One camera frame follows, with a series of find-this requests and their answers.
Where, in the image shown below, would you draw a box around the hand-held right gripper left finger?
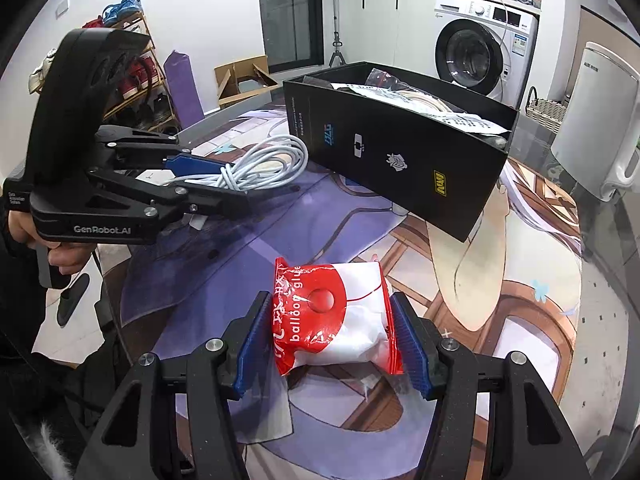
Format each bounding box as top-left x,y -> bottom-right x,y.
75,290 -> 273,480

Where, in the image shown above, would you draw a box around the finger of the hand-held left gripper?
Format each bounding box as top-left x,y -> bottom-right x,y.
95,126 -> 237,177
89,169 -> 252,232

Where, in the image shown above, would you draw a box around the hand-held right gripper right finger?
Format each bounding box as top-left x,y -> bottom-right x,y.
390,291 -> 593,480

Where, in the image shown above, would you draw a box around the white round cable coil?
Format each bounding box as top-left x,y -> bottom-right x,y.
170,135 -> 310,193

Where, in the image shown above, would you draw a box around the red and white packet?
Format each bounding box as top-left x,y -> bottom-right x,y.
270,256 -> 405,377

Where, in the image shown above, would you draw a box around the black cardboard box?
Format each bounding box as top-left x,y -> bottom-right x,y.
282,61 -> 520,242

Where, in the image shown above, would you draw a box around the clear zip bag with cable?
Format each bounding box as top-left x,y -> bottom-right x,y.
365,67 -> 401,88

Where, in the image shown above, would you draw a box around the bagged white cable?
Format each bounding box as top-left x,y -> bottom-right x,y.
345,82 -> 451,116

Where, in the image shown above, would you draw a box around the white printed mask packet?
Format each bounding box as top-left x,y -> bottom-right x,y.
435,112 -> 511,141

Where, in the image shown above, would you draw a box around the person's left forearm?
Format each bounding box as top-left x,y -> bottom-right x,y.
0,235 -> 48,356

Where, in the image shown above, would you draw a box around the person's left hand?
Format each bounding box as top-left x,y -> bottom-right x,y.
5,207 -> 97,277

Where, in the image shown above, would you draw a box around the wooden shoe rack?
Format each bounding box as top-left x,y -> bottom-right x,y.
80,10 -> 181,136

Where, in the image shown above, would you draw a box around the purple rolled mat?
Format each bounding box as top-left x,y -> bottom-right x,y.
165,50 -> 205,121

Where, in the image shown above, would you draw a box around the brown cardboard box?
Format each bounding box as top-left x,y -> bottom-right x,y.
214,55 -> 280,110

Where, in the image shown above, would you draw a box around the red shoes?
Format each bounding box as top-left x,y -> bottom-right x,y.
120,57 -> 161,93

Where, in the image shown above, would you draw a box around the printed desk mat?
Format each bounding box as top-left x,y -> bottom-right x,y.
120,105 -> 583,480

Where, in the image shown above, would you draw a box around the dark slipper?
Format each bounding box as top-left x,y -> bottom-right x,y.
56,272 -> 91,326

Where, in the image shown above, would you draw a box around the blue shoes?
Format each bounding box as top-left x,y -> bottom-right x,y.
102,0 -> 141,23

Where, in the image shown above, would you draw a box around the glass sliding door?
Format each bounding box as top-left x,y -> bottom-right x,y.
257,0 -> 326,68

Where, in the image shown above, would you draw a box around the black fur-trimmed clothing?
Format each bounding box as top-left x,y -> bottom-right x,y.
7,350 -> 126,480

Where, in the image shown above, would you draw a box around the mop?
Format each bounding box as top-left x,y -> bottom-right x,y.
327,0 -> 351,68

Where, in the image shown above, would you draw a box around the white kitchen cabinets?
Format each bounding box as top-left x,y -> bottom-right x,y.
337,0 -> 438,68

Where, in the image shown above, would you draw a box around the wicker basket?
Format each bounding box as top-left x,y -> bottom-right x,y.
525,86 -> 571,133

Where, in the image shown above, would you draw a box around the white washing machine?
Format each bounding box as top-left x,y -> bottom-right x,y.
434,0 -> 541,106

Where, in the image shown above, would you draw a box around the white electric kettle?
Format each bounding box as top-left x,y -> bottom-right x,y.
550,41 -> 640,203

